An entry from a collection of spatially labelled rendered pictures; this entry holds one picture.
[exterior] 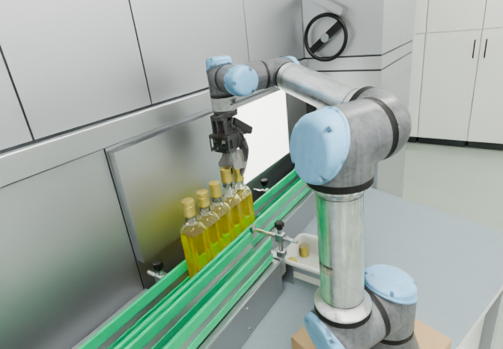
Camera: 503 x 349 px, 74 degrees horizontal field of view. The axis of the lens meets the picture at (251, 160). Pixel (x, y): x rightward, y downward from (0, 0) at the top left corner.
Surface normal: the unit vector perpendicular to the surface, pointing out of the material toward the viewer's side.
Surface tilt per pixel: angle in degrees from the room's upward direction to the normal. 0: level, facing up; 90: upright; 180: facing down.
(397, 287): 7
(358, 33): 90
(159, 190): 90
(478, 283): 0
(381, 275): 7
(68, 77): 90
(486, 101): 90
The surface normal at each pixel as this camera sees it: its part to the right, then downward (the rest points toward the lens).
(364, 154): 0.48, 0.27
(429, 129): -0.56, 0.36
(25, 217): 0.82, 0.13
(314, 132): -0.88, 0.15
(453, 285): -0.11, -0.92
